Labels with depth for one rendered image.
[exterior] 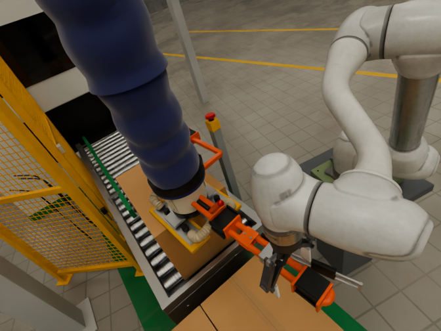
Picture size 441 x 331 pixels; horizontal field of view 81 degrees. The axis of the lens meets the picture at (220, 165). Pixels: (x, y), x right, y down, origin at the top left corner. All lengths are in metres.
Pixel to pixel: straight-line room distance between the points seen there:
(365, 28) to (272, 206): 0.55
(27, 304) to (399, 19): 2.18
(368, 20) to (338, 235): 0.58
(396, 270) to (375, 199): 1.66
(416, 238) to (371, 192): 0.08
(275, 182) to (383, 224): 0.17
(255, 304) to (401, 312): 0.94
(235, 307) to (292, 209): 0.96
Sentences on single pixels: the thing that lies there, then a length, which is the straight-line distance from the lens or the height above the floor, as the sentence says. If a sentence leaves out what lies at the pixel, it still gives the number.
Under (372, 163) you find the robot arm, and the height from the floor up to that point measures 1.45.
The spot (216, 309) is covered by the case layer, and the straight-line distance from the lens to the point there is 1.40.
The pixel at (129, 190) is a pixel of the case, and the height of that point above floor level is 0.95.
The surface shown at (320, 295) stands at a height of 1.07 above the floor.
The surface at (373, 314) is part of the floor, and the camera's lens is 1.95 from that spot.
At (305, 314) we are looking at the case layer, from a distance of 1.33.
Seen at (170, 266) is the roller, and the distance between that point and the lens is 1.59.
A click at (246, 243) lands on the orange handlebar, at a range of 0.88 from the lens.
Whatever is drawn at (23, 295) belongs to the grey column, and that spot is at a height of 0.60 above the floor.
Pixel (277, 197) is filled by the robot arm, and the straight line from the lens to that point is 0.46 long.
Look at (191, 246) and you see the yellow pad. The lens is 1.07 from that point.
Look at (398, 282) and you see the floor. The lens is 2.07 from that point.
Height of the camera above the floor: 1.80
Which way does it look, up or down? 38 degrees down
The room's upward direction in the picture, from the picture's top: 19 degrees counter-clockwise
